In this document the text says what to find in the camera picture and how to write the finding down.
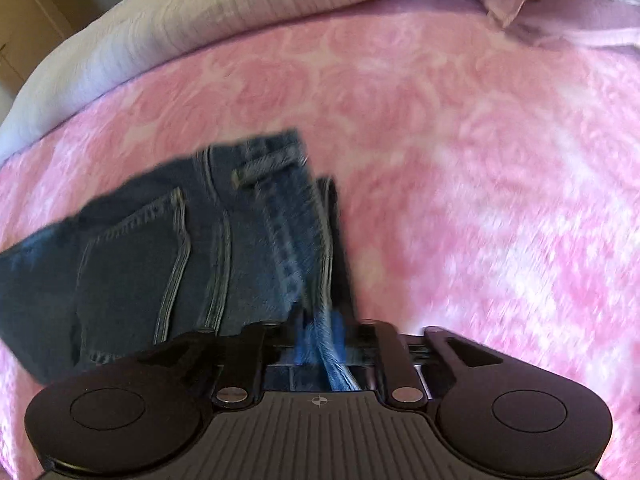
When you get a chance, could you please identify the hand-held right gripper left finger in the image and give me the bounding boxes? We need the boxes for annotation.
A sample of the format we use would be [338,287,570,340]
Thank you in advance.
[136,320,307,408]

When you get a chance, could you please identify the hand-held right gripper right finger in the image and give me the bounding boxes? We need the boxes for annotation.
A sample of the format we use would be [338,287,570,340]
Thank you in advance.
[332,320,505,406]

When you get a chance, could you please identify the blue jeans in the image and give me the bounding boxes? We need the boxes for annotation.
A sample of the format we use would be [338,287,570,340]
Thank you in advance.
[0,129,362,394]

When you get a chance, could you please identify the pink floral blanket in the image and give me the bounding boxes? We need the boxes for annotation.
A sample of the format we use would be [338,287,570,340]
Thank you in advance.
[0,7,640,480]

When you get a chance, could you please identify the grey striped quilt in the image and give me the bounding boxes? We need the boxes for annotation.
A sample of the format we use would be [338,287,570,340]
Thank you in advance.
[0,0,507,165]

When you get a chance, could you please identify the purple pillow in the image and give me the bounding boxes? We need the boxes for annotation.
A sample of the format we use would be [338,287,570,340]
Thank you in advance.
[457,0,640,55]

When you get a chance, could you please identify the beige wardrobe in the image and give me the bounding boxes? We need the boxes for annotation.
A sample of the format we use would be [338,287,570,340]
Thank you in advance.
[0,0,153,97]

